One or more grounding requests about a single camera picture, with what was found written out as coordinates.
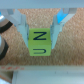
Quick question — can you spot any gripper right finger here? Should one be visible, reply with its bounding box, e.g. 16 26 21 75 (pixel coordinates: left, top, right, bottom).
49 8 76 48

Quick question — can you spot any yellow block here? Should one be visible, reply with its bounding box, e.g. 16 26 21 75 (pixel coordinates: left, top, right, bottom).
27 28 54 57

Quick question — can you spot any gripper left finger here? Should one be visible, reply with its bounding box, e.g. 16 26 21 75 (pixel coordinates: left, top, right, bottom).
6 8 31 48

